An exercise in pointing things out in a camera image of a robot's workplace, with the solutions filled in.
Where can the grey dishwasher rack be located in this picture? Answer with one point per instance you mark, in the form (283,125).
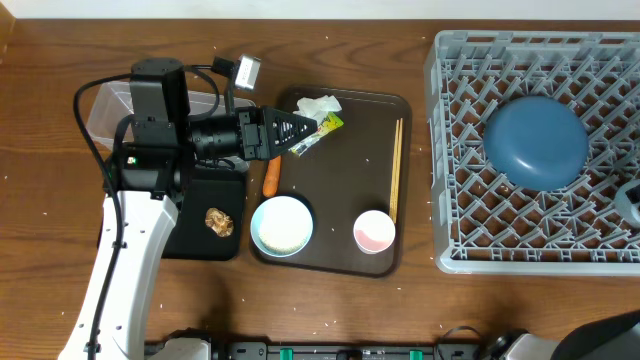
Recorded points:
(483,222)

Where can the brown food scrap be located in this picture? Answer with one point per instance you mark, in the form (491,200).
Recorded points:
(219,222)

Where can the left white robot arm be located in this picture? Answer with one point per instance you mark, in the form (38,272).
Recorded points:
(184,121)

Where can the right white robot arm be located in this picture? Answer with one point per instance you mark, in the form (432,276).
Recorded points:
(609,339)

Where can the orange carrot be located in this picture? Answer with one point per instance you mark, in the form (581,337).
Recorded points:
(272,177)

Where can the clear plastic bin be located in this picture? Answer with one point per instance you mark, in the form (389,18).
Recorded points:
(113,102)

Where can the yellow green snack wrapper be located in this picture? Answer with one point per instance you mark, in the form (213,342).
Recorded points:
(330,123)

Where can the light blue rice bowl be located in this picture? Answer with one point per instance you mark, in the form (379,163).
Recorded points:
(281,226)

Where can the pink white cup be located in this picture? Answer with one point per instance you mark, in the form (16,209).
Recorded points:
(374,231)

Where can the dark brown serving tray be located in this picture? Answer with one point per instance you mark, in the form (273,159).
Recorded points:
(347,172)

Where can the black waste bin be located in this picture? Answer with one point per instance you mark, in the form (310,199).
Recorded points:
(210,240)

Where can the crumpled white tissue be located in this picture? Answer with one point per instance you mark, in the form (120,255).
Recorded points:
(318,108)

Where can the left wooden chopstick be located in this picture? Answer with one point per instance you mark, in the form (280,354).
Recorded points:
(393,191)

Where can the dark blue plate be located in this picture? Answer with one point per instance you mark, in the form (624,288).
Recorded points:
(537,142)

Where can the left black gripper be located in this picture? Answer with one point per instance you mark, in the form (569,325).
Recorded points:
(255,133)

